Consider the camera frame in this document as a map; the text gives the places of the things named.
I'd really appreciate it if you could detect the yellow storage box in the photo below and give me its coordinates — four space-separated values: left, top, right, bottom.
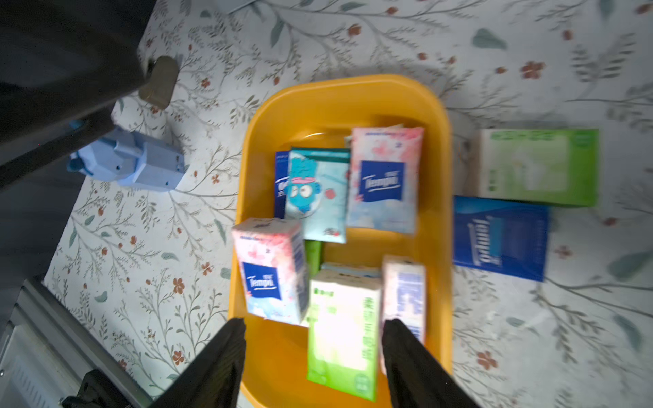
227 73 455 408

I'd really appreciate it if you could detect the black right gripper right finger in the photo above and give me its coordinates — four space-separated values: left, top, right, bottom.
382 319 477 408

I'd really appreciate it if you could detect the dark blue Tempo tissue pack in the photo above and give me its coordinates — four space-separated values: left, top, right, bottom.
274 151 289 219

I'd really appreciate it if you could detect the pink floral tissue pack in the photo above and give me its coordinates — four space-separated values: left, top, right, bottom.
380 255 426 344

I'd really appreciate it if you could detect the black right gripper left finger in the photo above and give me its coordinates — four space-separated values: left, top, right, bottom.
152 318 247 407

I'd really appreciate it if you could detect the blue desk fan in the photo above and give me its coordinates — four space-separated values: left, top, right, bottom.
66 127 186 192

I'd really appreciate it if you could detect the pink blue Tempo tissue pack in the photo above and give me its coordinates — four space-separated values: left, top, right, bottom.
346 127 425 235

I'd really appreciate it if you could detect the light blue tissue pack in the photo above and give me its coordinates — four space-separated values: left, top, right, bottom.
321 262 381 278

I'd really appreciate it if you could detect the green tissue pack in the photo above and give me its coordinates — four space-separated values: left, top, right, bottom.
304 240 323 278
466 129 600 207
307 269 383 402

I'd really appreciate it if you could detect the teal cartoon tissue pack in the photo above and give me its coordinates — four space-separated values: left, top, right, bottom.
285 147 350 244

